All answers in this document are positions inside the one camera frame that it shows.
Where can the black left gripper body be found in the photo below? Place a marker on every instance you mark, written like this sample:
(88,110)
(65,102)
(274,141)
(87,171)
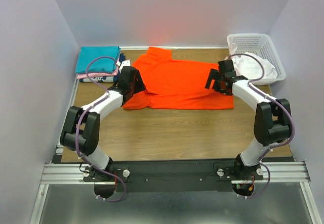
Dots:
(131,88)

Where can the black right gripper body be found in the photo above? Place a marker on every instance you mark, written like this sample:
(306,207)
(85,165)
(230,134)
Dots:
(218,86)

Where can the orange t shirt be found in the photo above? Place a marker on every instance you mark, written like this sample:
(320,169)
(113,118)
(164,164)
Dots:
(175,84)

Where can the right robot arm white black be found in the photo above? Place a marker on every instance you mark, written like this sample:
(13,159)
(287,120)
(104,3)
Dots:
(273,125)

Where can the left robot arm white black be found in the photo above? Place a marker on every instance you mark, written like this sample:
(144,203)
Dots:
(81,127)

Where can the navy blue folded t shirt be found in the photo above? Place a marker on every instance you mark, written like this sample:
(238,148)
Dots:
(106,79)

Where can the white crumpled t shirt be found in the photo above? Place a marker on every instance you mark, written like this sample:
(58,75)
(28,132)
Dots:
(249,68)

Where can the white plastic laundry basket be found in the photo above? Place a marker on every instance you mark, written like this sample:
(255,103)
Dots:
(260,45)

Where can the pink folded t shirt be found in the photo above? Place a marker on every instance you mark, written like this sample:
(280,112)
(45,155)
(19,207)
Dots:
(99,74)

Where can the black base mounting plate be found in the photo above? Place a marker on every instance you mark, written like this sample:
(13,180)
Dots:
(222,175)

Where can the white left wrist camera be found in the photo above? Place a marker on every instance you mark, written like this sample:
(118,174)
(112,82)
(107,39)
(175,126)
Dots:
(122,64)

